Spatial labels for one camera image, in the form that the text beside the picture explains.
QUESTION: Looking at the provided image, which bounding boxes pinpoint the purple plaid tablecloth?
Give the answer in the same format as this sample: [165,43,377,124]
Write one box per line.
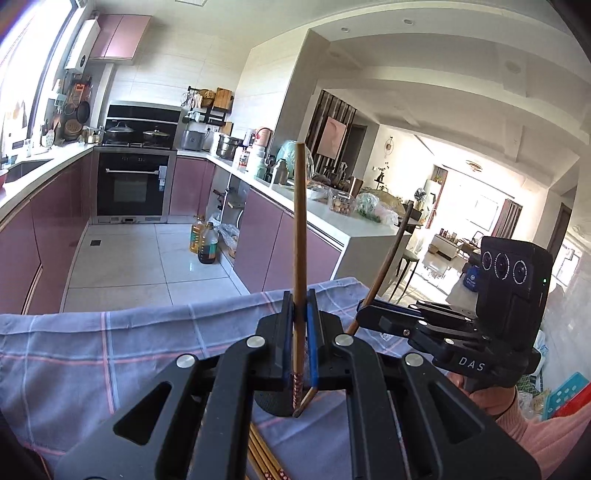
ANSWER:
[0,276,463,480]

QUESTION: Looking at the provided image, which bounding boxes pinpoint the white water heater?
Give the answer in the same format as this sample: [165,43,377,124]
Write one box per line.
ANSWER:
[64,19,100,74]

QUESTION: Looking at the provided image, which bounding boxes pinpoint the wooden chopstick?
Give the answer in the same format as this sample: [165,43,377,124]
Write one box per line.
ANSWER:
[249,423,290,480]
[293,143,307,413]
[249,438,273,480]
[294,200,414,418]

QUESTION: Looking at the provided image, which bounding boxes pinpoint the black mesh utensil cup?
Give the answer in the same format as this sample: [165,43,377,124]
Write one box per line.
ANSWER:
[253,388,318,418]

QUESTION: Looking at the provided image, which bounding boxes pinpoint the steel stock pot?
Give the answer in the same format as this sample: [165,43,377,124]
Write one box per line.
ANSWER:
[216,135,242,161]

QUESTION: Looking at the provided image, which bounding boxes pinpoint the pink cabinets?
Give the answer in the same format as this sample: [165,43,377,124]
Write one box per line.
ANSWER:
[1,153,93,314]
[169,155,356,293]

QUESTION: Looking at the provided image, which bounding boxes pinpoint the black bar stool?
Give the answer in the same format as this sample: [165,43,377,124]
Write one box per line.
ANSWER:
[390,249,419,299]

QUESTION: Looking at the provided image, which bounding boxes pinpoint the pink lower cabinets left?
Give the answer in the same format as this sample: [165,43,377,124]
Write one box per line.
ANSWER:
[1,153,93,314]

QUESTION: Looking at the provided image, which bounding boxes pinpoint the black range hood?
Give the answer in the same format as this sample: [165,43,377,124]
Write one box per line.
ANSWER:
[102,102,182,150]

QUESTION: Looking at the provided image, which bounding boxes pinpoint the dark oil bottle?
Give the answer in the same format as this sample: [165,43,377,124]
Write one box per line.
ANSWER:
[197,222,218,264]

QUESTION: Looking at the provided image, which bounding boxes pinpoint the pink lower cabinets right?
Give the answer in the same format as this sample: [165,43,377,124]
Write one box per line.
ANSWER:
[169,155,356,293]

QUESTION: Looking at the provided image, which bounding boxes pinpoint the blue plastic basket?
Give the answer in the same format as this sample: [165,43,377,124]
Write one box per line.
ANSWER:
[542,372,590,420]

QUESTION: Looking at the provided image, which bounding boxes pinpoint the pink upper cabinet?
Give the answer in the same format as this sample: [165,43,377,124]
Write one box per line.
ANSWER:
[90,14,151,62]

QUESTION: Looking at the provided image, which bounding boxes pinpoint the black wall shelf rack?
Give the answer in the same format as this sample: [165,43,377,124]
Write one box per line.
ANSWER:
[181,86,235,129]

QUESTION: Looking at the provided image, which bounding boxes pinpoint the yellow oil bottle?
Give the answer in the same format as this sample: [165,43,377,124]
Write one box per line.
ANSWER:
[189,215,204,254]

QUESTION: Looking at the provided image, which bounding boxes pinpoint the black built-in oven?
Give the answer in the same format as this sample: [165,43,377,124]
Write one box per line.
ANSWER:
[93,147,176,224]

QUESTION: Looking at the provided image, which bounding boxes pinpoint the right hand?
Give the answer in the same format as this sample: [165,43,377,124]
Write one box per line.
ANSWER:
[447,372,476,395]

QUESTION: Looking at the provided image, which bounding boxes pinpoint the pink right sleeve forearm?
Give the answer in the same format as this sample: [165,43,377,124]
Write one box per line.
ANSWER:
[469,387,590,479]

